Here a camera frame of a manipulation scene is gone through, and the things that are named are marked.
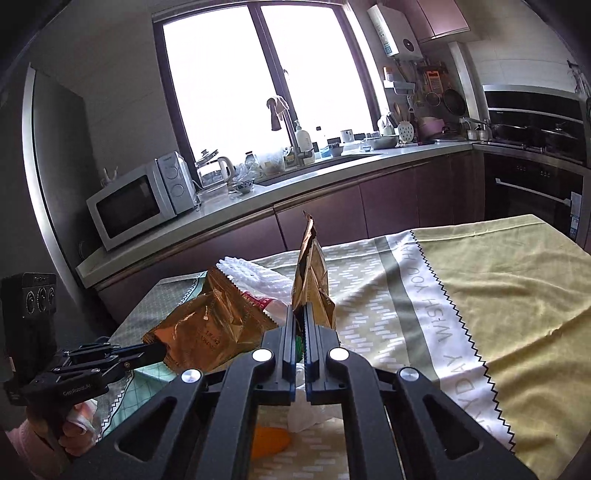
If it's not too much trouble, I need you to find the black wok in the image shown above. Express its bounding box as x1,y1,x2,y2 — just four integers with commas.
490,122,533,142

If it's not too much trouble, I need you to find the wall cabinet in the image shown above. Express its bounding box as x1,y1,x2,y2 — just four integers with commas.
401,0,471,43

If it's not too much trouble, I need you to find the person's left forearm pink sleeve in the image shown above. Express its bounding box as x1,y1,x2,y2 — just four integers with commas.
6,408,70,480

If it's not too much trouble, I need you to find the crumpled white plastic bag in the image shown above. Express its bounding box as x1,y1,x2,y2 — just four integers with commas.
287,360,343,433

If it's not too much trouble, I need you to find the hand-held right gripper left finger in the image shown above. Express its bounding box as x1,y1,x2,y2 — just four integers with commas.
78,305,297,480

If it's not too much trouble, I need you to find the red and white wrapper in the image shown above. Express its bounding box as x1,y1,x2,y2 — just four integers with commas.
239,291,289,326

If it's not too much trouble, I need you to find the white foam fruit net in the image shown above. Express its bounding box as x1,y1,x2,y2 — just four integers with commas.
216,256,296,306

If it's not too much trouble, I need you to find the pink pot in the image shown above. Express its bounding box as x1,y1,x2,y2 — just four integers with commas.
417,117,445,142

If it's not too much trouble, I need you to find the kitchen counter with brown cabinets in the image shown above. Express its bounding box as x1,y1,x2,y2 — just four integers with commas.
75,138,591,324

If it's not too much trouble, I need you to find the white soap pump bottle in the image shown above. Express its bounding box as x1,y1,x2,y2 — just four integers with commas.
294,119,315,161

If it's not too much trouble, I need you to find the hanging frying pan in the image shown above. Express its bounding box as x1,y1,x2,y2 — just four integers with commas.
442,88,468,117

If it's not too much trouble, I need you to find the kitchen window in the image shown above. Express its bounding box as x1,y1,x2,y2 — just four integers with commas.
153,0,385,168

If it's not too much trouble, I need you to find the black built-in oven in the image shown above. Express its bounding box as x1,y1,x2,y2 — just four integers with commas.
484,154,586,241

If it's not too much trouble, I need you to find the glass kettle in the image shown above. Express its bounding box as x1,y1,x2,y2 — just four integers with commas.
195,148,235,193

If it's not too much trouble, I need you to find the patterned green yellow tablecloth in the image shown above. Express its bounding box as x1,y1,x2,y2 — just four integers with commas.
98,213,591,480

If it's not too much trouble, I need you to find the gold foil snack bag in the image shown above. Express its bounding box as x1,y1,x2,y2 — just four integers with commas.
142,268,279,376

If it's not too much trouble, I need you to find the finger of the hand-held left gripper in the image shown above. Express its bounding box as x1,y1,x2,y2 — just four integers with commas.
51,340,168,381

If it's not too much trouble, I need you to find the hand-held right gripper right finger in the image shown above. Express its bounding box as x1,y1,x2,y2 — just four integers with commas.
303,302,539,480

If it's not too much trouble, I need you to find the white water heater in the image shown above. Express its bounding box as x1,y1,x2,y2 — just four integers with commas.
368,4,424,61

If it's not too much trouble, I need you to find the wall utensil rack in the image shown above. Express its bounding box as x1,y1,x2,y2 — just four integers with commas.
382,64,450,121

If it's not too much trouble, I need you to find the brown paper bag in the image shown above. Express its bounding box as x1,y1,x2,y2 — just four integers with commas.
291,211,338,344

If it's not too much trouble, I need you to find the person's left hand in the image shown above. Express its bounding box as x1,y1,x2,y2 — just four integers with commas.
59,401,99,457

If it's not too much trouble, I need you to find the white microwave oven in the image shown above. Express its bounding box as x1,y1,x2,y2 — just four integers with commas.
86,151,200,253

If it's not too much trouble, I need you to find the grey steel refrigerator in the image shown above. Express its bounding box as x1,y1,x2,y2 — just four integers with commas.
22,64,118,335

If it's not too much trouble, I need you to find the black cooking pot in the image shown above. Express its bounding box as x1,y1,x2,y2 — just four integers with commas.
539,124,580,149

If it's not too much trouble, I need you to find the steel kitchen faucet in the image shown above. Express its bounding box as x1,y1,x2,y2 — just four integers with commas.
265,96,315,166

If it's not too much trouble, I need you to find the black range hood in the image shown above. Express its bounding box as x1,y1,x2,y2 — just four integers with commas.
482,84,588,136

